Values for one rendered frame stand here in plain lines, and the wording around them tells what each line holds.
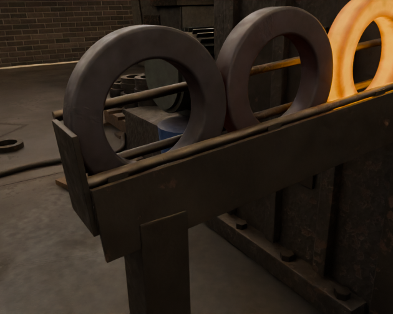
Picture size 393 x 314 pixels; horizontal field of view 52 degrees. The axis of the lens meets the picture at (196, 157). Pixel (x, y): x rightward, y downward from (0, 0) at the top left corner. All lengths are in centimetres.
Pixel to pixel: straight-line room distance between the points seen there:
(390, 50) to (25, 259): 124
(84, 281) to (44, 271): 15
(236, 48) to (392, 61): 32
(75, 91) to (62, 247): 115
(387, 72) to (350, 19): 15
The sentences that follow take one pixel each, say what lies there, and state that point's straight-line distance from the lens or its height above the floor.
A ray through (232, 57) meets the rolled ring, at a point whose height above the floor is 73.
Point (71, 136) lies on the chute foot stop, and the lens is 38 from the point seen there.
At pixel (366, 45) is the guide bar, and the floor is 71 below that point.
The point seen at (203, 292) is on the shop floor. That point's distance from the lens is 123.
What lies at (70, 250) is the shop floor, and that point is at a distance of 149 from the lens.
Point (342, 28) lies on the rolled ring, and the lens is 61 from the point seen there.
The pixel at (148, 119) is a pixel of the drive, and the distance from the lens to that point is 206.
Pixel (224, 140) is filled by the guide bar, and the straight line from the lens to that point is 46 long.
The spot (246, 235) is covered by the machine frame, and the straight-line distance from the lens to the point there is 136.
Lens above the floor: 78
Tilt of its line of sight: 21 degrees down
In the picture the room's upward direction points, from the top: 1 degrees counter-clockwise
